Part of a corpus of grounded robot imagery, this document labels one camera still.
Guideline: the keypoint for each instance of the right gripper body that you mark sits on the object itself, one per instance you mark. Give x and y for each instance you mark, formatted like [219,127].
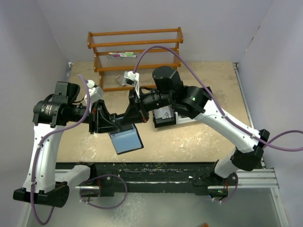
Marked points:
[134,93]

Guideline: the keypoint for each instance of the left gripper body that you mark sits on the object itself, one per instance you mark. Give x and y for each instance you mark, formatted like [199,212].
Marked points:
[93,124]

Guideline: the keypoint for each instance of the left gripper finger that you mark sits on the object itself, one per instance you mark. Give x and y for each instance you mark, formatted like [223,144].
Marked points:
[110,127]
[103,114]

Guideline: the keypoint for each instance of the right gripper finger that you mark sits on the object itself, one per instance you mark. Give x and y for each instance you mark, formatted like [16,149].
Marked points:
[133,111]
[126,120]

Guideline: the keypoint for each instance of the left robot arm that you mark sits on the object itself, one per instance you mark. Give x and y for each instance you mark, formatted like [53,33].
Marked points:
[50,119]

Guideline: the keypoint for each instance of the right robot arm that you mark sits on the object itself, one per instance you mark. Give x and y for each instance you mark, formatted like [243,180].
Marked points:
[195,103]

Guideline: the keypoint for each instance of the silver cards in bin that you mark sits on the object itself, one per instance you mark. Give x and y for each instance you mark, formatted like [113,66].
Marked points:
[163,113]

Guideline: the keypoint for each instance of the small grey box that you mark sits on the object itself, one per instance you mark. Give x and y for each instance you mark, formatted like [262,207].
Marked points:
[120,80]

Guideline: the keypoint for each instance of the black left bin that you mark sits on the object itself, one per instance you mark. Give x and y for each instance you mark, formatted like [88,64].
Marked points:
[164,122]

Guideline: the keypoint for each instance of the white middle bin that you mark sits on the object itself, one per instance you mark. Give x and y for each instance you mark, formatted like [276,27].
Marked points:
[182,119]

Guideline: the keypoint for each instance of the coloured pens on rack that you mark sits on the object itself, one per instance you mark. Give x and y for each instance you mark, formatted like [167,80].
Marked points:
[118,55]

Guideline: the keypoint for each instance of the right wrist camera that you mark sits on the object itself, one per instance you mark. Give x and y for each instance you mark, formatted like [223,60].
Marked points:
[133,79]

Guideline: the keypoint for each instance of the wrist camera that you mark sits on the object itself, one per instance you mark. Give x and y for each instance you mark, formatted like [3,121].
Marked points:
[95,92]
[133,79]

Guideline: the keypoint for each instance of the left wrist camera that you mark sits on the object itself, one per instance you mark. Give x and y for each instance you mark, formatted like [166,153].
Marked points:
[95,92]

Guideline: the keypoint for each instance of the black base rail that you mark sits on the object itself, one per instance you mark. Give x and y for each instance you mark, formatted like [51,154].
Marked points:
[163,177]

